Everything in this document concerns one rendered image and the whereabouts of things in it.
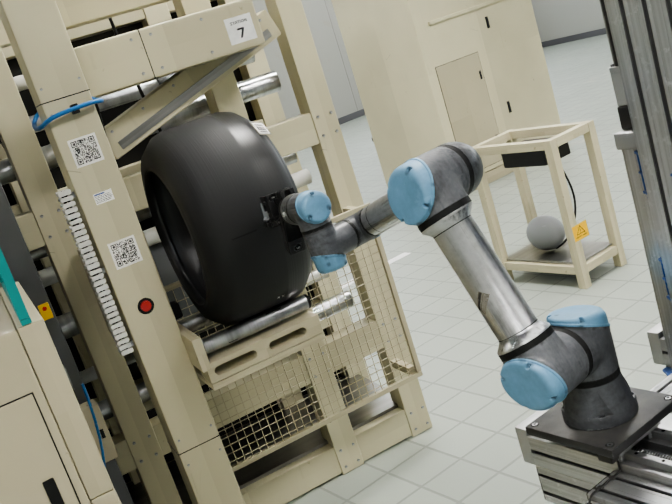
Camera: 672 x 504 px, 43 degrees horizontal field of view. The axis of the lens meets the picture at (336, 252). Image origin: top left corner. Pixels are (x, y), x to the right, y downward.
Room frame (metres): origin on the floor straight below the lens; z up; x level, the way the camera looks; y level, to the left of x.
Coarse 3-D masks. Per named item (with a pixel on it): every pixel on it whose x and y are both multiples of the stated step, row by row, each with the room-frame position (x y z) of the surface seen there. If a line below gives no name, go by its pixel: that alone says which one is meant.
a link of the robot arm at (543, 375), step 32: (416, 160) 1.60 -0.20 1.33; (448, 160) 1.61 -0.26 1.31; (416, 192) 1.55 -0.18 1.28; (448, 192) 1.56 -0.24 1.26; (416, 224) 1.57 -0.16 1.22; (448, 224) 1.55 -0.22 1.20; (448, 256) 1.56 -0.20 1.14; (480, 256) 1.53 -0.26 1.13; (480, 288) 1.52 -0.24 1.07; (512, 288) 1.52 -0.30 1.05; (512, 320) 1.49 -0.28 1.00; (512, 352) 1.47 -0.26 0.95; (544, 352) 1.45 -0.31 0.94; (576, 352) 1.48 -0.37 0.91; (512, 384) 1.47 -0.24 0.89; (544, 384) 1.42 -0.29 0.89; (576, 384) 1.47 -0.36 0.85
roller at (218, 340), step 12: (300, 300) 2.36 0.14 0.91; (264, 312) 2.33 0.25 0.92; (276, 312) 2.33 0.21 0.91; (288, 312) 2.34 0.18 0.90; (300, 312) 2.37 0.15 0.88; (240, 324) 2.30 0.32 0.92; (252, 324) 2.30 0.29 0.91; (264, 324) 2.31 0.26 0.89; (216, 336) 2.27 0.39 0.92; (228, 336) 2.27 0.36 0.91; (240, 336) 2.28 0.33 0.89; (204, 348) 2.25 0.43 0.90; (216, 348) 2.26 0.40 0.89
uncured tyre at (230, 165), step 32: (192, 128) 2.37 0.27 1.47; (224, 128) 2.35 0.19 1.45; (160, 160) 2.31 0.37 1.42; (192, 160) 2.25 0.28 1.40; (224, 160) 2.25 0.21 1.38; (256, 160) 2.26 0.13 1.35; (160, 192) 2.67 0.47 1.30; (192, 192) 2.20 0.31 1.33; (224, 192) 2.20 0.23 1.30; (256, 192) 2.22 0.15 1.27; (160, 224) 2.61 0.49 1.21; (192, 224) 2.19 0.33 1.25; (224, 224) 2.17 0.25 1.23; (256, 224) 2.19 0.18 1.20; (192, 256) 2.68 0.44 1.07; (224, 256) 2.16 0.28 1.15; (256, 256) 2.19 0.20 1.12; (288, 256) 2.24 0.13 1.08; (192, 288) 2.52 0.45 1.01; (224, 288) 2.20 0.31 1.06; (256, 288) 2.22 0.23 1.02; (288, 288) 2.30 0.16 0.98; (224, 320) 2.32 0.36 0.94
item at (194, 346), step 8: (184, 328) 2.33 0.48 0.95; (184, 336) 2.26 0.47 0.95; (192, 336) 2.23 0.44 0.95; (184, 344) 2.30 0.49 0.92; (192, 344) 2.20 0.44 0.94; (200, 344) 2.20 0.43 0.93; (192, 352) 2.23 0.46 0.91; (200, 352) 2.20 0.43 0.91; (192, 360) 2.27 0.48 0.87; (200, 360) 2.20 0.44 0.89; (208, 360) 2.20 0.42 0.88; (200, 368) 2.20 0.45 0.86; (208, 368) 2.20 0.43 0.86
